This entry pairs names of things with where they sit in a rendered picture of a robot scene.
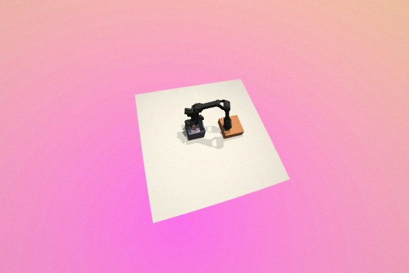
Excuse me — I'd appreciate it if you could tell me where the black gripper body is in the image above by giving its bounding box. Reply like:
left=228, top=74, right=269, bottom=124
left=185, top=114, right=204, bottom=127

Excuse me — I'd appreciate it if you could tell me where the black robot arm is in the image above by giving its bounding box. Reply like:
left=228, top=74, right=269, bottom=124
left=184, top=100, right=232, bottom=130

